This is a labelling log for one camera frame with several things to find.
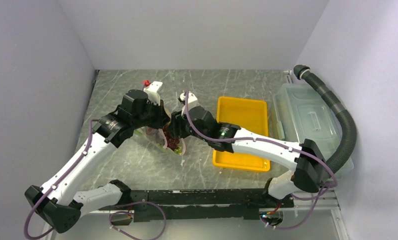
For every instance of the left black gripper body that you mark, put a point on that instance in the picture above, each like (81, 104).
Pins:
(152, 116)

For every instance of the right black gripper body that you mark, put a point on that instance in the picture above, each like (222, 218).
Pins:
(190, 130)

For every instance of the dark red grape bunch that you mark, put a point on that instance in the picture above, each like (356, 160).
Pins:
(172, 142)

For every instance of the celery stalk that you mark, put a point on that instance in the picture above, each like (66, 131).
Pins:
(158, 139)

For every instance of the clear zip top bag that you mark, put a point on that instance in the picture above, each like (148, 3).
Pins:
(165, 116)

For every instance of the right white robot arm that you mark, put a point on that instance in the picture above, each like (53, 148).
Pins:
(303, 161)

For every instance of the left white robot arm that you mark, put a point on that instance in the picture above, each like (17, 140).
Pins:
(58, 203)

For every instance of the clear plastic storage box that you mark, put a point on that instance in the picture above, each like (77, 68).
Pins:
(298, 113)

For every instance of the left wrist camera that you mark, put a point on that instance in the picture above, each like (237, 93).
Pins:
(152, 87)

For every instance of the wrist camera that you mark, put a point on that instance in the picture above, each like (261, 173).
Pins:
(152, 87)
(188, 99)

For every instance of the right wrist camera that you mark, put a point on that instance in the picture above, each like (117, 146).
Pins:
(188, 99)

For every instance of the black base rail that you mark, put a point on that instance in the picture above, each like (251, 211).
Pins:
(244, 203)

